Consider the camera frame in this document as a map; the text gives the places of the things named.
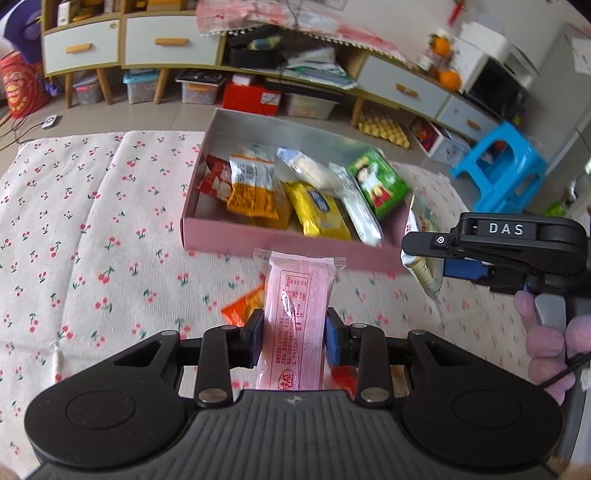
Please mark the orange fruit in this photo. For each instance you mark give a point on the orange fruit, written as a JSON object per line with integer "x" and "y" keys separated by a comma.
{"x": 450, "y": 79}
{"x": 441, "y": 46}

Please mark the clear white pastry packet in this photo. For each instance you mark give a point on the clear white pastry packet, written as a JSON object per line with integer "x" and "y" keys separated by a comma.
{"x": 307, "y": 168}

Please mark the pink printed cloth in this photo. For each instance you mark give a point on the pink printed cloth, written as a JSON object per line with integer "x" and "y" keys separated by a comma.
{"x": 277, "y": 18}

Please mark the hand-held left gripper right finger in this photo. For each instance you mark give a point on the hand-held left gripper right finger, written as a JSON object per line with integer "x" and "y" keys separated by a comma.
{"x": 331, "y": 341}

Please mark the orange snack packet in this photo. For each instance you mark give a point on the orange snack packet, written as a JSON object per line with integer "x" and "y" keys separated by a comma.
{"x": 242, "y": 309}
{"x": 251, "y": 198}

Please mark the blue plastic stool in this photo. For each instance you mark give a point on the blue plastic stool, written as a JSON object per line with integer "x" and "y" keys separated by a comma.
{"x": 503, "y": 166}

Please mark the long wooden cabinet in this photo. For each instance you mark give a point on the long wooden cabinet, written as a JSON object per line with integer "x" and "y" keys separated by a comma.
{"x": 121, "y": 37}

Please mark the clear bin with dark lid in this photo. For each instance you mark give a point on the clear bin with dark lid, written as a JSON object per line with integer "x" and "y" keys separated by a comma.
{"x": 201, "y": 87}

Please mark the small glass jar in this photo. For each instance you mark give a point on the small glass jar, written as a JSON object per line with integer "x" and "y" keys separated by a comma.
{"x": 425, "y": 61}

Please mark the yellow snack packet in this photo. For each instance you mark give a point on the yellow snack packet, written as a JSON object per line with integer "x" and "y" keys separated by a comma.
{"x": 318, "y": 210}

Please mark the pink snack packet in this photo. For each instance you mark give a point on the pink snack packet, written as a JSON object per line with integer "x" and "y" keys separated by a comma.
{"x": 295, "y": 314}

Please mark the yellow egg tray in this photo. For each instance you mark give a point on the yellow egg tray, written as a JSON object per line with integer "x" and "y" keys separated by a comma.
{"x": 383, "y": 128}

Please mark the pink cardboard box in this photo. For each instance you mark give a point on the pink cardboard box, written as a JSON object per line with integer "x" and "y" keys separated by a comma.
{"x": 295, "y": 240}

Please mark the red printed bag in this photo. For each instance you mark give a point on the red printed bag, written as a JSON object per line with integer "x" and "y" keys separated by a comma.
{"x": 21, "y": 85}

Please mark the cherry print cloth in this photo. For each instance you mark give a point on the cherry print cloth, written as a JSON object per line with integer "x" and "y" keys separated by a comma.
{"x": 92, "y": 230}

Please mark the cream snack packet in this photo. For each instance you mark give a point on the cream snack packet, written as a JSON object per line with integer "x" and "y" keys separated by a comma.
{"x": 422, "y": 272}

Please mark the clear bin with blue lid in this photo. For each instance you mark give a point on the clear bin with blue lid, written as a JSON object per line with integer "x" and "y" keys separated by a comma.
{"x": 141, "y": 87}

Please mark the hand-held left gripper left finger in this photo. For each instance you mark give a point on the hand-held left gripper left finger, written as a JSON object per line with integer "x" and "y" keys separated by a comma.
{"x": 253, "y": 341}

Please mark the small white device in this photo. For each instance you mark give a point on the small white device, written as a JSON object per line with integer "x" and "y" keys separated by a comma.
{"x": 49, "y": 121}

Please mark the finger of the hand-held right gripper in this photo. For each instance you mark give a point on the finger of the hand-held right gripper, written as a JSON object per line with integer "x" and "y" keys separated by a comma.
{"x": 429, "y": 242}
{"x": 464, "y": 270}

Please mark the white cabinet drawer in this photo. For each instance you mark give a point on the white cabinet drawer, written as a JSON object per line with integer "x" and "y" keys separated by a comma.
{"x": 81, "y": 46}
{"x": 401, "y": 87}
{"x": 173, "y": 41}
{"x": 468, "y": 120}

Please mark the stack of papers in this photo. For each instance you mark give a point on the stack of papers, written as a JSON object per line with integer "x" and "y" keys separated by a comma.
{"x": 318, "y": 69}

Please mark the black bag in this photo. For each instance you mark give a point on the black bag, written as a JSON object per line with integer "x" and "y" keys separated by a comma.
{"x": 256, "y": 56}

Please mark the person's right hand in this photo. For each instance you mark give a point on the person's right hand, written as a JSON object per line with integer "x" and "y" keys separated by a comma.
{"x": 545, "y": 341}

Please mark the white toy box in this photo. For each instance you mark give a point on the white toy box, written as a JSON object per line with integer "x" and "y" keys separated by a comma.
{"x": 443, "y": 141}

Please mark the red cardboard box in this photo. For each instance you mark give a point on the red cardboard box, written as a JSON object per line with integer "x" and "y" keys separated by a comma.
{"x": 251, "y": 99}

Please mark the green snack packet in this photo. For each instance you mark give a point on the green snack packet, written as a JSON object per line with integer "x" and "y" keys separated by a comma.
{"x": 376, "y": 182}

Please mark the white appliance box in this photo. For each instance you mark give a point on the white appliance box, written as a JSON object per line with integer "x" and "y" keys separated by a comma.
{"x": 489, "y": 41}

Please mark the silver snack packet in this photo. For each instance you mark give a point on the silver snack packet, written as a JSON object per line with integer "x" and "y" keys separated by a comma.
{"x": 362, "y": 217}

